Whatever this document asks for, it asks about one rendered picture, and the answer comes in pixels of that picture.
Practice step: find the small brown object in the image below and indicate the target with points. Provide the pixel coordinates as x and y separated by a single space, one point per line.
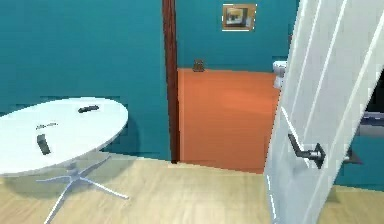
199 66

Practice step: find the framed wall picture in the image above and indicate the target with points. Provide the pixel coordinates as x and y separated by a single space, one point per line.
238 17

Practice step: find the white room door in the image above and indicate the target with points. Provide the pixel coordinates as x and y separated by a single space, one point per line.
320 110

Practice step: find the white round table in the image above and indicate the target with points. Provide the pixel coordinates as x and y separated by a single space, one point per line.
73 133

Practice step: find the dark brown door frame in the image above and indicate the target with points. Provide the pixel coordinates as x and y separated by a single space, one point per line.
171 80

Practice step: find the black remote control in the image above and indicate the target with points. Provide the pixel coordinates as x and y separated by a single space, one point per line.
43 144
88 108

